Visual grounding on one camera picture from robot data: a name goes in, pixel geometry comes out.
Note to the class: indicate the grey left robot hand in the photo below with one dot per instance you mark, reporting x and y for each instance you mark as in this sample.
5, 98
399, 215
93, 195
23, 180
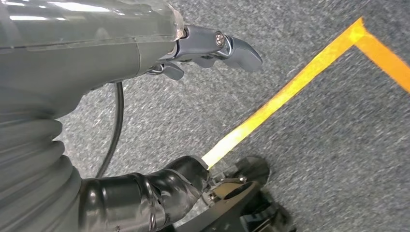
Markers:
80, 57

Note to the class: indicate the yellow floor tape square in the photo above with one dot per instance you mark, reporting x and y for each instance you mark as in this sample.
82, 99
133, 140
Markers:
288, 91

